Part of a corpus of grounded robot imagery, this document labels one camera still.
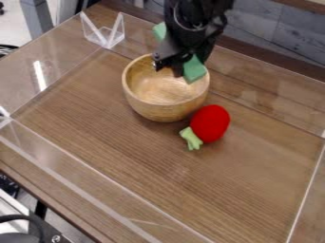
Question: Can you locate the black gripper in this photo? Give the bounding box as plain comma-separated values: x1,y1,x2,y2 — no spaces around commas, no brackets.
164,0,234,78

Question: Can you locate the green rectangular stick block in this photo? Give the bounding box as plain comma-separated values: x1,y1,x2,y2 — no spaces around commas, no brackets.
153,22,208,84

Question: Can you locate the brown wooden bowl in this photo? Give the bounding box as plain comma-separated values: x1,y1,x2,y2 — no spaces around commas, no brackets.
122,54,212,122

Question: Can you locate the red plush strawberry toy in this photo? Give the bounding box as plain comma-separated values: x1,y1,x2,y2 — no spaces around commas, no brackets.
180,104,232,151

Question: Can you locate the clear acrylic tray wall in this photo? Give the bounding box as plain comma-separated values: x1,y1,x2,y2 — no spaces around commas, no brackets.
0,7,325,243

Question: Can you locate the black cable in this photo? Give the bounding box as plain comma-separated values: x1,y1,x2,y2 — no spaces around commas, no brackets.
0,214,43,243

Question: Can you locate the black metal bracket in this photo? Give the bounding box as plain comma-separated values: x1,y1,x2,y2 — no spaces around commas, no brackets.
29,212,74,243

